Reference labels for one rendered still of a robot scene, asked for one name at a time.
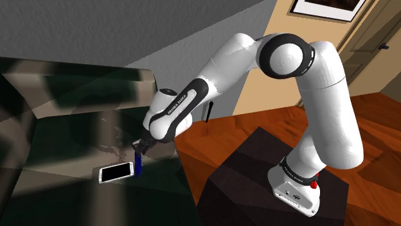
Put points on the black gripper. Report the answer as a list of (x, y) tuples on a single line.
[(145, 144)]

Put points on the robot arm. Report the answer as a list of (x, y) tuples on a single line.
[(325, 103)]

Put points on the white-framed black-screen phone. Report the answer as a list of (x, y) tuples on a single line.
[(116, 172)]

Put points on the thin black stick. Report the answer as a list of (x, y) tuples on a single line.
[(209, 111)]

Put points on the dark green and beige sofa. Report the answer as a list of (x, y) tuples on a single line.
[(62, 125)]

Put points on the dark robot stand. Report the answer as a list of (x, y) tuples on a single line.
[(247, 175)]

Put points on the white-framed wall picture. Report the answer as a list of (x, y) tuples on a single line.
[(325, 7)]

